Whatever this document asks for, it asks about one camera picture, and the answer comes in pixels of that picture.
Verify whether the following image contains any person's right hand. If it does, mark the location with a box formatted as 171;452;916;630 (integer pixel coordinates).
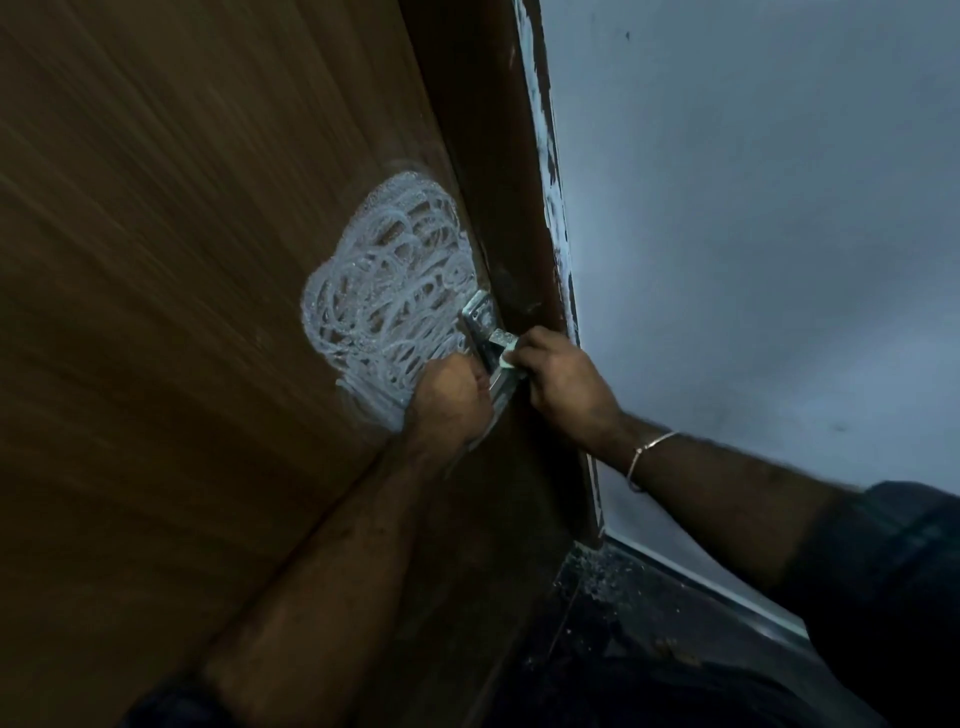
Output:
506;326;628;459

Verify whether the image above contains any person's left hand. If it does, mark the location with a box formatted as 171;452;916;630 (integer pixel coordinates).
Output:
401;352;496;459

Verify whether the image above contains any silver metal door handle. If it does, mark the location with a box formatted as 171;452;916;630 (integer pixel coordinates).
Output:
457;288;523;444

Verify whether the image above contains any brown wooden door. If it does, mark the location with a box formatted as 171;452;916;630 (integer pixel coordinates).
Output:
0;0;601;728

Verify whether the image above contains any person's left forearm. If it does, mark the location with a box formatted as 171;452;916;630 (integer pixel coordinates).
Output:
198;434;481;728

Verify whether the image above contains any person's right forearm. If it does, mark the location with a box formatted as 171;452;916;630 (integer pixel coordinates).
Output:
592;412;856;594

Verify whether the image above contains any thin metal bracelet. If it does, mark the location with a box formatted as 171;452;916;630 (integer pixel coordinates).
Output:
626;429;680;494

